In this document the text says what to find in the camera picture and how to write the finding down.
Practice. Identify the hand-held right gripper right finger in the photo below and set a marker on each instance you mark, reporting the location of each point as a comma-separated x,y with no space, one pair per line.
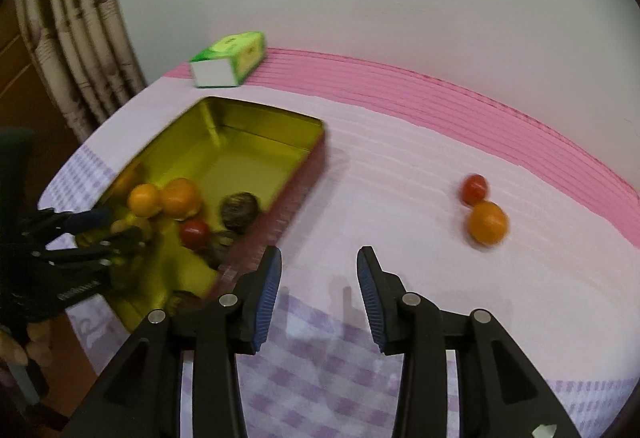
370,303

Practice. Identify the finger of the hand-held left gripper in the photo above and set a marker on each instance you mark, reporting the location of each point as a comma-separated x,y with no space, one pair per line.
90,218
120,243

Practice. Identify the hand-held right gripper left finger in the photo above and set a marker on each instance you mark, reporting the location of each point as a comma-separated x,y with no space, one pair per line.
265,298

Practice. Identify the small brown longan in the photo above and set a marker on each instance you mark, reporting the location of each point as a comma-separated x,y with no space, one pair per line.
131,224

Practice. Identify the yellow-orange oval citrus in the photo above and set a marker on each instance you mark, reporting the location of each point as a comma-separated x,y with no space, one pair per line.
144,200

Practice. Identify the dark wrinkled passion fruit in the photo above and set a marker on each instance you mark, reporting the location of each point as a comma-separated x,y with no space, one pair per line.
223,250
240,212
183,303

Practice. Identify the round orange mandarin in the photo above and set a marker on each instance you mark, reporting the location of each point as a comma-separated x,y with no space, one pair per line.
180,198
487,223

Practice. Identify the small red tomato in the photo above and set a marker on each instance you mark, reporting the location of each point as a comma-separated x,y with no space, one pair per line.
194,234
474,188

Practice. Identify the red tin with gold interior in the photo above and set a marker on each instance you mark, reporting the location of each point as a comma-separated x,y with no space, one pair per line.
240,153

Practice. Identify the person's left hand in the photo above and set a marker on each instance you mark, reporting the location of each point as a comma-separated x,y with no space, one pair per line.
22,347

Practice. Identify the lilac plaid cloth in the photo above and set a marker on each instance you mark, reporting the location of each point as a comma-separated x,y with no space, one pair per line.
400,158

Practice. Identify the beige patterned curtain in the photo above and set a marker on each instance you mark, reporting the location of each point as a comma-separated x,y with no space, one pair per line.
85,28

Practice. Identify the green and white carton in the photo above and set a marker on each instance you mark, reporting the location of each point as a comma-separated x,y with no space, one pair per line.
235,53

